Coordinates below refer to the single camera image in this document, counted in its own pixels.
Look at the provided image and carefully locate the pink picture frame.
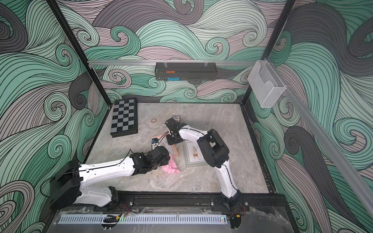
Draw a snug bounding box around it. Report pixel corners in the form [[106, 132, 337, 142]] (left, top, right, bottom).
[[151, 133, 179, 159]]

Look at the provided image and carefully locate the pink cloth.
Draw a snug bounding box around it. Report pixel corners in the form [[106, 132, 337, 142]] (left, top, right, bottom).
[[161, 155, 180, 174]]

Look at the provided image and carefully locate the green picture frame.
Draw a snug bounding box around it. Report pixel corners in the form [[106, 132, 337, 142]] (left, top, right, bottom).
[[183, 140, 207, 168]]

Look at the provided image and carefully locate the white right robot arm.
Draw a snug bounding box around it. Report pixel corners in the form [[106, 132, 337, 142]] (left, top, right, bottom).
[[165, 118, 240, 201]]

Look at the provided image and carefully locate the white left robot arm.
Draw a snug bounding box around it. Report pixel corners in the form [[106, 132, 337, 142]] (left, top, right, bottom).
[[50, 146, 171, 210]]

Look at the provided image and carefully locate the blue playing cards box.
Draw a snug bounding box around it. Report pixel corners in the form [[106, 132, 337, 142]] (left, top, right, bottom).
[[173, 115, 181, 122]]

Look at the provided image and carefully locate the black white chessboard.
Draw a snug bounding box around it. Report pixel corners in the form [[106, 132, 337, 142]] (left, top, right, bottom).
[[110, 98, 139, 138]]

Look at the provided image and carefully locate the black camera cable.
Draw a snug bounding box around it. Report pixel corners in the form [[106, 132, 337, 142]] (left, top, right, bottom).
[[155, 130, 170, 146]]

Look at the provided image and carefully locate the black wall shelf tray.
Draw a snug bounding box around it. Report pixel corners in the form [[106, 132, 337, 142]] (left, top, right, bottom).
[[154, 63, 218, 82]]

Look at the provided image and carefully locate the white slotted cable duct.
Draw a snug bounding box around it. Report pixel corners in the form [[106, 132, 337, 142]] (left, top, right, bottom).
[[57, 214, 228, 225]]

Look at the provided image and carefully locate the black corner frame post left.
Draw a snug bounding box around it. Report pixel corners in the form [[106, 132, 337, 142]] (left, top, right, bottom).
[[46, 0, 111, 106]]

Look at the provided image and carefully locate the black corner frame post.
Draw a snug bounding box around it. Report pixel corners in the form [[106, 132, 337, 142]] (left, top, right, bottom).
[[241, 1, 296, 107], [46, 0, 111, 106]]

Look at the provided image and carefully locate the clear acrylic wall box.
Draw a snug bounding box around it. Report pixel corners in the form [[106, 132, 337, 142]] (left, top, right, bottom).
[[248, 60, 286, 108]]

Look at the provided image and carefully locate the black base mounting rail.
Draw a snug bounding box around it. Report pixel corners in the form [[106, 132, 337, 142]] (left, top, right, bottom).
[[68, 191, 288, 213]]

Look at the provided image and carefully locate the aluminium rail back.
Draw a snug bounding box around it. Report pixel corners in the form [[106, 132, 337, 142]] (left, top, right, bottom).
[[87, 59, 256, 67]]

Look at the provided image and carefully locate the aluminium rail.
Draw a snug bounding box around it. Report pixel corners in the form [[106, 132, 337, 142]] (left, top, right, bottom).
[[87, 59, 256, 67], [269, 62, 373, 216]]

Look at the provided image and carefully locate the aluminium rail right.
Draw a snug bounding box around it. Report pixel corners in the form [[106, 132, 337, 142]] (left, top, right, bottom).
[[269, 62, 373, 216]]

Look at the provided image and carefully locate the black corner frame post right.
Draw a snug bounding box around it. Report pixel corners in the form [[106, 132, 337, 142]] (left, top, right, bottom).
[[241, 1, 296, 107]]

